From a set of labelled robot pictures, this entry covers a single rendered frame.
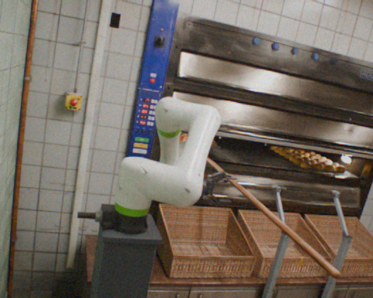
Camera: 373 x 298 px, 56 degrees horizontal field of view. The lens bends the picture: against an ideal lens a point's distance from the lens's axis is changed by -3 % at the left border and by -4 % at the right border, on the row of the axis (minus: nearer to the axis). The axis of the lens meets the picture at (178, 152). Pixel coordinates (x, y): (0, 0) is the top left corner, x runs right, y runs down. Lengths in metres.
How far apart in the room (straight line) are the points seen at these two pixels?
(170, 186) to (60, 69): 1.28
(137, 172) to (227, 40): 1.45
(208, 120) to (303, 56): 1.40
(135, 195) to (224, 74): 1.40
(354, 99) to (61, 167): 2.19
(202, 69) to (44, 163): 1.17
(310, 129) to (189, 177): 1.75
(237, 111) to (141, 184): 1.43
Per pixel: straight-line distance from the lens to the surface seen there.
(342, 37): 2.88
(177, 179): 1.17
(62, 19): 2.24
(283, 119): 2.68
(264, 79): 2.56
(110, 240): 1.23
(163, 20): 2.27
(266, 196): 2.78
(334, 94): 2.90
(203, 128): 1.40
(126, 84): 2.26
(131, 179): 1.20
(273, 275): 2.36
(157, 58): 2.25
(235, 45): 2.46
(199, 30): 2.37
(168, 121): 1.51
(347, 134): 3.05
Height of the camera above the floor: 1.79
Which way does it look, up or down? 14 degrees down
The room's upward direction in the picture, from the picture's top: 11 degrees clockwise
